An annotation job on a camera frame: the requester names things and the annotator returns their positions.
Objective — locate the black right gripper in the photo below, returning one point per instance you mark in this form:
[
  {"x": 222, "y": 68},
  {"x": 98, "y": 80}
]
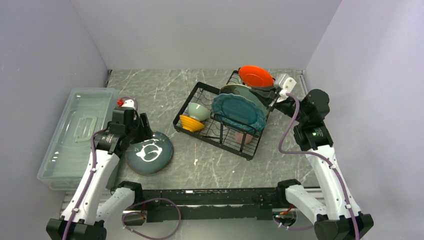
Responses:
[{"x": 266, "y": 96}]

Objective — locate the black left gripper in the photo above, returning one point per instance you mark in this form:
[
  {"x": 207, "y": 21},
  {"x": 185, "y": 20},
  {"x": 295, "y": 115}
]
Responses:
[{"x": 145, "y": 132}]

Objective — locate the dark blue blossom plate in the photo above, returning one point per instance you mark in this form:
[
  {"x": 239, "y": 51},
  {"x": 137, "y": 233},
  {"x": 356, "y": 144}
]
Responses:
[{"x": 150, "y": 156}]

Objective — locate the orange plate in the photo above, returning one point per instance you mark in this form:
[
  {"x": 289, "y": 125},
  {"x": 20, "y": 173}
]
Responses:
[{"x": 254, "y": 76}]

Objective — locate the light green flower plate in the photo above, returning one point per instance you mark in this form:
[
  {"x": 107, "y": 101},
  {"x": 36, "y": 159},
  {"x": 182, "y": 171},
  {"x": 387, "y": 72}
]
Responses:
[{"x": 244, "y": 91}]

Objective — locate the teal scalloped plate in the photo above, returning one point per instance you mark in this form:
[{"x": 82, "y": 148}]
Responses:
[{"x": 237, "y": 112}]

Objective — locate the yellow ribbed bowl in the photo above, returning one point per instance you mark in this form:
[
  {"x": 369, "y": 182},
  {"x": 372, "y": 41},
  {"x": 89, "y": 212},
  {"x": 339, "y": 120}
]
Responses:
[{"x": 190, "y": 124}]

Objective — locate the pink mug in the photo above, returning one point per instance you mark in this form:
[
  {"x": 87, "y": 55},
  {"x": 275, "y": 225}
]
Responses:
[{"x": 242, "y": 138}]

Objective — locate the black wire dish rack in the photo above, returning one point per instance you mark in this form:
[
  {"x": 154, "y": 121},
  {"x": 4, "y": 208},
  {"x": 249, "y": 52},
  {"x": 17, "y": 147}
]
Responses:
[{"x": 215, "y": 132}]

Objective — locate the light green ceramic bowl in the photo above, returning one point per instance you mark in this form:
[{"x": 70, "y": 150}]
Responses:
[{"x": 198, "y": 112}]

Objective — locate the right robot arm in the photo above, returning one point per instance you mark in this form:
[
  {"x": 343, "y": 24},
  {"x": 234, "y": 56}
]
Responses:
[{"x": 339, "y": 217}]

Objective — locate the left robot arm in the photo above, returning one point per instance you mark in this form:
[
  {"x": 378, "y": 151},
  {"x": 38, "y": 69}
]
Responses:
[{"x": 84, "y": 218}]

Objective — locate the clear plastic storage box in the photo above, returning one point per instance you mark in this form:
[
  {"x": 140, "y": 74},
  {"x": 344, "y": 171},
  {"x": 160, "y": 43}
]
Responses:
[{"x": 87, "y": 110}]

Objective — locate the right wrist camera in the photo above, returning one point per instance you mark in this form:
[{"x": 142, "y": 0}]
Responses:
[{"x": 284, "y": 85}]

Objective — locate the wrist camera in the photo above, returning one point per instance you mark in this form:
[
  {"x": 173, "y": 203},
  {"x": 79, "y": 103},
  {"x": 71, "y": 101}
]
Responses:
[
  {"x": 128, "y": 102},
  {"x": 284, "y": 85}
]

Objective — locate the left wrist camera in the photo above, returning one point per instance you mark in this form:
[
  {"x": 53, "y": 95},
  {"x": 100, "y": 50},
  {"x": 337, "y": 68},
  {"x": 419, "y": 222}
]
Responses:
[{"x": 128, "y": 102}]

